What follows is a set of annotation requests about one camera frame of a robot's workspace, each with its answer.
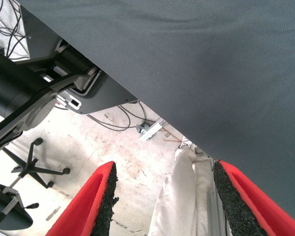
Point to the dark grey table cloth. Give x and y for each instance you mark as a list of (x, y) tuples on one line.
[(211, 61)]

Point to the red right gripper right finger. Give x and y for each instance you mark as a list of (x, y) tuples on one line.
[(248, 211)]

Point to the black frame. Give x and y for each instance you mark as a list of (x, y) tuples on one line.
[(64, 81)]

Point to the aluminium frame profile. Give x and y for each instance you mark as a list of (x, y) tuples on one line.
[(152, 130), (215, 211)]

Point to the white cloth cover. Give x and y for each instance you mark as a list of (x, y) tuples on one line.
[(179, 196)]

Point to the black office chair base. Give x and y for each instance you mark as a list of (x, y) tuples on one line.
[(30, 169)]

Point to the black lever object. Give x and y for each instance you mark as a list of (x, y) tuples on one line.
[(5, 211)]

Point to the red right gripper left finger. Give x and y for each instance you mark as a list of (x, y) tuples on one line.
[(88, 209)]

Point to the white sneaker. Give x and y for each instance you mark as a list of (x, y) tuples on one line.
[(186, 143)]

